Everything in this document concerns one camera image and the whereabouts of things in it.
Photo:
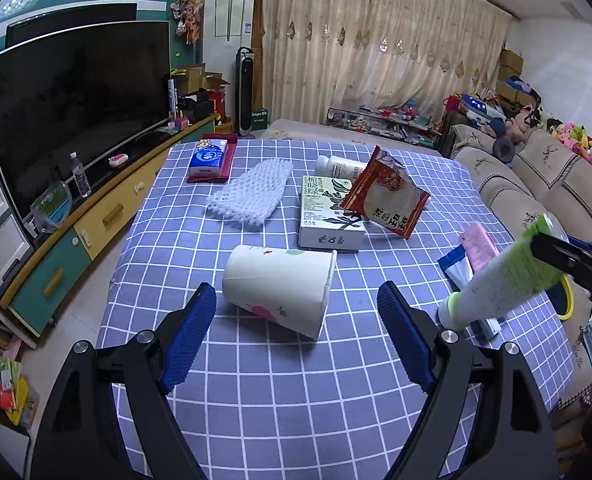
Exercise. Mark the stack of cardboard boxes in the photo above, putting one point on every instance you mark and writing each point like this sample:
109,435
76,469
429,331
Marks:
510,75

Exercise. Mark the blue white packet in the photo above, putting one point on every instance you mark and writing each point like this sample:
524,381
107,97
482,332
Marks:
455,270

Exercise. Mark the red cardboard box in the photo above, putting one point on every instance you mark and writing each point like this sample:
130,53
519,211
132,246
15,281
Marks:
220,102

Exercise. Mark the pile of colourful packets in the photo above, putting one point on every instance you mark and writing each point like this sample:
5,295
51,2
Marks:
6,390

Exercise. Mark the pile of plush toys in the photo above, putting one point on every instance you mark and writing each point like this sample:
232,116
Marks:
570,135

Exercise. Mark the yellow green television cabinet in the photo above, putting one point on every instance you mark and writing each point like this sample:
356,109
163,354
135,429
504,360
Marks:
121,200

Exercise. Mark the white standing air conditioner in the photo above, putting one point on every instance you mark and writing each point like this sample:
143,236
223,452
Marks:
228,20

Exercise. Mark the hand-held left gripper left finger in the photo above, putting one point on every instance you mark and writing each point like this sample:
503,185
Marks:
190,342

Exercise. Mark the dark round cushion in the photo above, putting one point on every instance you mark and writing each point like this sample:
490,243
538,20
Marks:
503,147

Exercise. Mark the white paper cup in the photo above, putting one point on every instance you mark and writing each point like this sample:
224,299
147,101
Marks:
276,285

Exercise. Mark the small pink object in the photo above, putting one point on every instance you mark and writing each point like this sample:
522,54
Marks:
118,160

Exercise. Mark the black tower fan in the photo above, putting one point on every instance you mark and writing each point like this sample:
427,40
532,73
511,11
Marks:
246,95

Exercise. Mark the red snack packet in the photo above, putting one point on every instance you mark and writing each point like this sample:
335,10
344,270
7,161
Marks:
385,195

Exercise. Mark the clear water bottle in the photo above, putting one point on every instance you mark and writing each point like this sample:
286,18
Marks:
80,175

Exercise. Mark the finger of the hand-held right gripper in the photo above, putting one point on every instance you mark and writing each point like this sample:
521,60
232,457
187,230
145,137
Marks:
581,244
575,265

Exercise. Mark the black flat television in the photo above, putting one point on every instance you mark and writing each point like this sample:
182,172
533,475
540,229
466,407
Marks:
76,110

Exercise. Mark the hanging flower decoration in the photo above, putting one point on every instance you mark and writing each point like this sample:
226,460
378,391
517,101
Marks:
188,15

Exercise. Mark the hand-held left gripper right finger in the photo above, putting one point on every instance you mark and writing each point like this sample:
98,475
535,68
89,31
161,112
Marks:
405,342

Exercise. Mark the blue patterned bag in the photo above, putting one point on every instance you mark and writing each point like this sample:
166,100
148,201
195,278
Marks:
475,107

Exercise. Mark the pink packet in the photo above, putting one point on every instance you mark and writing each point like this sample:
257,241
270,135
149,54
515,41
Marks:
478,245

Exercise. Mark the yellow rimmed dark waste bin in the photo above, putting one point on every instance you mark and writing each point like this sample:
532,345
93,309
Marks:
570,305

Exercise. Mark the blue tissue pack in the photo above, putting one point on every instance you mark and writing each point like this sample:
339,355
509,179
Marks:
206,160

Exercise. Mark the beige sofa checkered trim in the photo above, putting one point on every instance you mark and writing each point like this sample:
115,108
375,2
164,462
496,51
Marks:
525,180

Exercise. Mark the white tea box leaf print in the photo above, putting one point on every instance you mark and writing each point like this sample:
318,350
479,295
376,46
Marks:
326,220

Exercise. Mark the white plastic bottle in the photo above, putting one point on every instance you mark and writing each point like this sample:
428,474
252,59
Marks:
338,165

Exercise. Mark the clear glass bowl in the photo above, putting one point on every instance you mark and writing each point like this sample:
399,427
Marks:
51,207

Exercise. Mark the blue checkered tablecloth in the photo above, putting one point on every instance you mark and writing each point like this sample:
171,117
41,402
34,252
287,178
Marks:
276,410

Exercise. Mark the white foam net sleeve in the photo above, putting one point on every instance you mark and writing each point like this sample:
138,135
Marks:
248,192

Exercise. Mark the green white tube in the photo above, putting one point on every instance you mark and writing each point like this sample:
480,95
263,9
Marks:
495,280

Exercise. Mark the beige patterned curtain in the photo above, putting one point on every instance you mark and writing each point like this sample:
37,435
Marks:
375,45

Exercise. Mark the open cardboard box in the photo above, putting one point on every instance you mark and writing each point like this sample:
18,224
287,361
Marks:
198,80

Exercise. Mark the low shelf with clutter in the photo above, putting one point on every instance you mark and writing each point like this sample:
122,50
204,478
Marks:
380,120

